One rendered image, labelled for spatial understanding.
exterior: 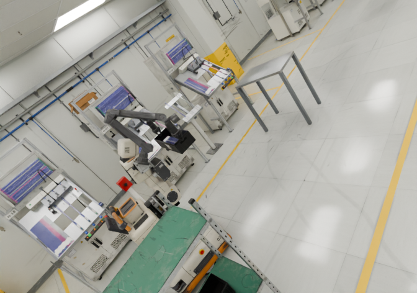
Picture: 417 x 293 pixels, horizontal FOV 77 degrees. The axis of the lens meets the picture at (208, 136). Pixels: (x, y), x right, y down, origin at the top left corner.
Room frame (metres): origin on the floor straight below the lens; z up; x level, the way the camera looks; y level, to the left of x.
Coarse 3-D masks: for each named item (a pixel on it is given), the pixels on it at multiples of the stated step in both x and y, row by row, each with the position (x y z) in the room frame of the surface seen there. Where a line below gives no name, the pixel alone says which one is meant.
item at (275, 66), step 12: (276, 60) 3.11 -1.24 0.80; (288, 60) 2.89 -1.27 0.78; (252, 72) 3.36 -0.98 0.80; (264, 72) 3.04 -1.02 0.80; (276, 72) 2.79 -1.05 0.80; (300, 72) 3.01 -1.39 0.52; (240, 84) 3.26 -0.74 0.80; (288, 84) 2.75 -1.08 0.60; (252, 108) 3.29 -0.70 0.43; (276, 108) 3.54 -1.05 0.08; (300, 108) 2.76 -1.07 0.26
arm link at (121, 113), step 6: (114, 114) 2.13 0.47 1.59; (120, 114) 2.13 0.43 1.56; (126, 114) 2.13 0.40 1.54; (132, 114) 2.12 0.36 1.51; (138, 114) 2.11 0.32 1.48; (144, 114) 2.10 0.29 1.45; (150, 114) 2.09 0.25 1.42; (156, 114) 2.08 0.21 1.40; (162, 114) 2.07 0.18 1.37; (162, 120) 2.06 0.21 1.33
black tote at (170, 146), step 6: (162, 132) 2.61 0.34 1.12; (168, 132) 2.63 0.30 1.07; (186, 132) 2.09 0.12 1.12; (156, 138) 2.58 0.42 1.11; (162, 138) 2.60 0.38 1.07; (186, 138) 2.08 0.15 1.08; (192, 138) 2.09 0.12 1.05; (162, 144) 2.42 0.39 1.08; (168, 144) 2.18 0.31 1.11; (174, 144) 2.04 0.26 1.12; (180, 144) 2.05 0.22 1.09; (186, 144) 2.07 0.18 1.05; (174, 150) 2.17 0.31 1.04; (180, 150) 2.04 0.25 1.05
